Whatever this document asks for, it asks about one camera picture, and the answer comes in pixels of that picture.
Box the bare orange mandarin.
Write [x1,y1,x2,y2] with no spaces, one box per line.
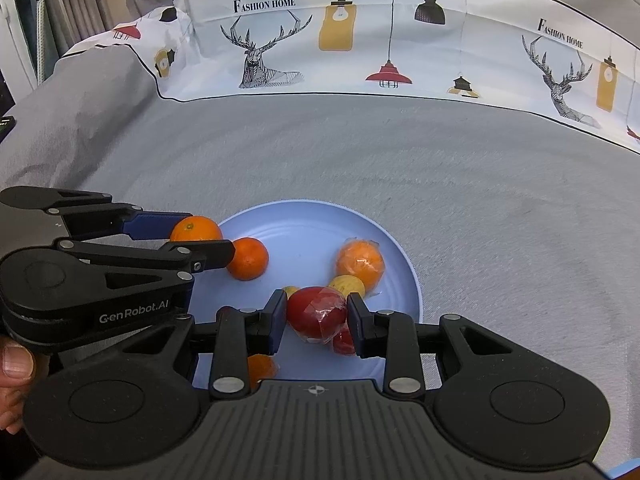
[226,237,270,281]
[170,215,224,243]

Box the printed blanket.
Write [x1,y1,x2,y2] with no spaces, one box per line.
[65,0,640,156]

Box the grey curtain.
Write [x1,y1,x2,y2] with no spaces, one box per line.
[42,0,117,58]

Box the orange candy ball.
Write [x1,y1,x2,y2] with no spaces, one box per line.
[334,237,387,295]
[247,353,278,388]

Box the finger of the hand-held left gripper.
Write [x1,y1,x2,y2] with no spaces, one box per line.
[0,186,193,241]
[57,239,236,302]

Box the red candy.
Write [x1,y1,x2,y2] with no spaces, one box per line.
[331,327,357,357]

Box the person's left hand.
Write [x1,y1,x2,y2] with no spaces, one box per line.
[0,337,38,436]

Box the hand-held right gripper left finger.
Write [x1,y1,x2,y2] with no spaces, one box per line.
[122,289,288,401]

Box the red candy ball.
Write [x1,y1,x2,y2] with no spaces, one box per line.
[286,286,349,345]

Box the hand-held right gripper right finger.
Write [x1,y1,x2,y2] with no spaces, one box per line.
[346,292,531,401]

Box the grey bed sheet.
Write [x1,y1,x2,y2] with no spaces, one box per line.
[0,50,640,480]

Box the blue plate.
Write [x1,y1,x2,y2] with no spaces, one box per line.
[192,200,423,391]

